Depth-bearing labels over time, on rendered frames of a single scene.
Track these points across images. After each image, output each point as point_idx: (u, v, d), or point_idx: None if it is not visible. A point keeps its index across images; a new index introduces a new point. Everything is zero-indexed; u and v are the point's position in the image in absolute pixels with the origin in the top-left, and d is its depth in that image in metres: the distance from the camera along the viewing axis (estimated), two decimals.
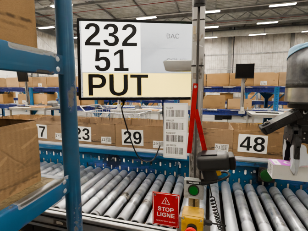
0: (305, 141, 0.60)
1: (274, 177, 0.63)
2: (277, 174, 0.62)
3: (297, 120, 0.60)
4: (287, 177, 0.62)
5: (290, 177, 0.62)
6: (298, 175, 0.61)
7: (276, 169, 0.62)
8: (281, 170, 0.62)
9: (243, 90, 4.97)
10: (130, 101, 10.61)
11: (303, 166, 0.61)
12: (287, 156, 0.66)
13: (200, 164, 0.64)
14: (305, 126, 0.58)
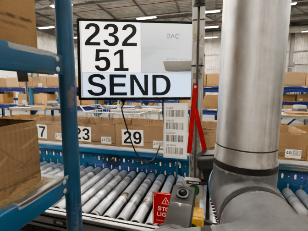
0: None
1: None
2: None
3: None
4: None
5: None
6: None
7: None
8: None
9: None
10: (130, 101, 10.61)
11: None
12: None
13: (200, 164, 0.64)
14: None
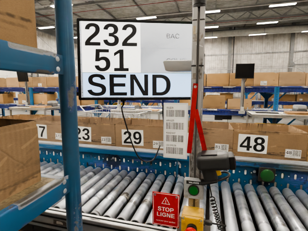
0: None
1: None
2: None
3: None
4: None
5: None
6: None
7: None
8: None
9: (243, 90, 4.97)
10: (130, 101, 10.61)
11: None
12: None
13: (200, 164, 0.64)
14: None
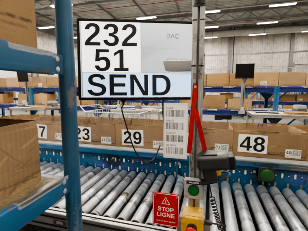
0: None
1: None
2: None
3: None
4: None
5: None
6: None
7: None
8: None
9: (243, 90, 4.97)
10: (130, 101, 10.61)
11: None
12: None
13: (200, 164, 0.64)
14: None
